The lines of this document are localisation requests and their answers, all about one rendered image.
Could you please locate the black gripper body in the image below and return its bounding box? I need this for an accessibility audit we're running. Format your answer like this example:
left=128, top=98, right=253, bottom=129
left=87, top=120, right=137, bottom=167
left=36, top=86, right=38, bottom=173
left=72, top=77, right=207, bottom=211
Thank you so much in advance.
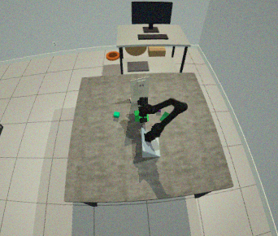
left=137, top=100, right=147, bottom=123

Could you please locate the green block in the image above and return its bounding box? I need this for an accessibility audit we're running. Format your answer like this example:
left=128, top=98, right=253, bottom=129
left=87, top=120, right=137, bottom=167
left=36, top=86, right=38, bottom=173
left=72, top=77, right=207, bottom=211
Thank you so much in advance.
left=114, top=111, right=119, bottom=118

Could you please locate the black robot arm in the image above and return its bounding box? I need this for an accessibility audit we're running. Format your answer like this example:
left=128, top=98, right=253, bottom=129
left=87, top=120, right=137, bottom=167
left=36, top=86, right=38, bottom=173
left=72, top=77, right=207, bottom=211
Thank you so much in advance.
left=140, top=97, right=188, bottom=143

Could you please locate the beige panel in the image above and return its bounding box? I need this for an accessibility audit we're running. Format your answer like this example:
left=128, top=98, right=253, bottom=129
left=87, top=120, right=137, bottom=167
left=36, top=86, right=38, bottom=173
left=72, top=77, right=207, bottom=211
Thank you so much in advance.
left=130, top=76, right=150, bottom=103

